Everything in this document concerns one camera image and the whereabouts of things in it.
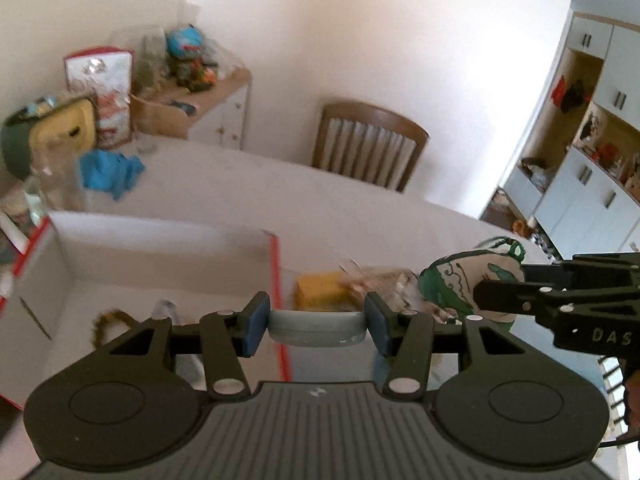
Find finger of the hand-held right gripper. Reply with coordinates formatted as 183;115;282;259
520;261;576;286
472;279;553;318

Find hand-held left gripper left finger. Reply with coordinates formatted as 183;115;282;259
95;291;273;402

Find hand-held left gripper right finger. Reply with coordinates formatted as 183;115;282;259
364;291;538;402

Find green white printed pouch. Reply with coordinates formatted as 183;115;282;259
417;236;526;333

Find grey round lid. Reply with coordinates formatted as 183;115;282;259
267;309;368;350

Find white red cardboard box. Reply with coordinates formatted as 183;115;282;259
0;210;293;411

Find person's right hand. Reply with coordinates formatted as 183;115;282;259
622;370;640;436

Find red toy in clear wrapper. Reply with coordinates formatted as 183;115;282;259
340;259;426;311

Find yellow sponge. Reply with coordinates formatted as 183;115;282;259
293;271;363;311

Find wooden chair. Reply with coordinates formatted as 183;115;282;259
311;100;431;193

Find blue cloth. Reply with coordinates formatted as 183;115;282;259
79;149;146;201

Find white sideboard with wooden top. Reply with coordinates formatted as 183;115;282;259
130;67;253;151

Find clear drinking glass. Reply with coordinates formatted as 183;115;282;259
30;145;88;211

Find dark toy figures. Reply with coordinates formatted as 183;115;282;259
172;57;218;93

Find red white carton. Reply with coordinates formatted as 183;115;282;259
63;46;135;150

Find yellow tissue box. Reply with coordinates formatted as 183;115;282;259
27;97;98;161

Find glass jar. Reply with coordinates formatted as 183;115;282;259
132;27;168;93

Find blue globe toy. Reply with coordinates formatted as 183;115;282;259
166;25;203;61

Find dark green bag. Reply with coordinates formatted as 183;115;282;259
0;107;36;181

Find white wall cabinet unit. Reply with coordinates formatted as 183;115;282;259
480;10;640;261

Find brown furry ring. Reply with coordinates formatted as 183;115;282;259
90;309;136;348

